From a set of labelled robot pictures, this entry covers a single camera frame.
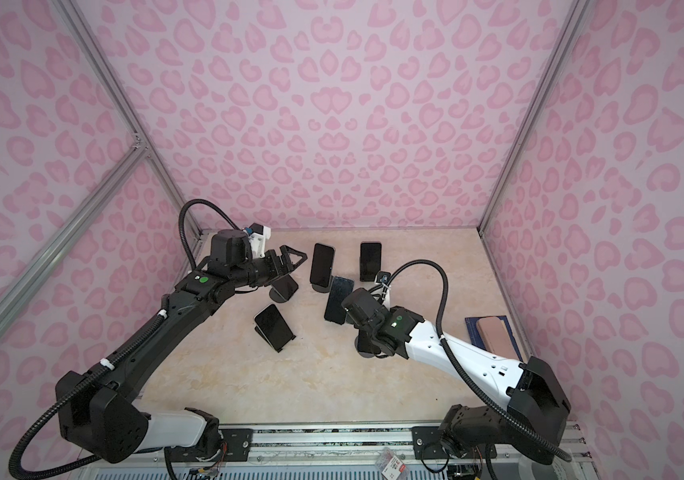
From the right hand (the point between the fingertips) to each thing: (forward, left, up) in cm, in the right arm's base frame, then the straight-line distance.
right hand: (368, 307), depth 80 cm
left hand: (+7, +18, +13) cm, 23 cm away
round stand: (+11, +30, -12) cm, 34 cm away
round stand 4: (-7, +1, -15) cm, 16 cm away
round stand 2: (+15, +15, -14) cm, 25 cm away
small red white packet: (-34, -5, -13) cm, 37 cm away
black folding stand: (-3, +31, -16) cm, 35 cm away
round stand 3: (-11, +4, +15) cm, 19 cm away
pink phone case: (-1, -39, -15) cm, 41 cm away
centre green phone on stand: (+11, +8, -7) cm, 15 cm away
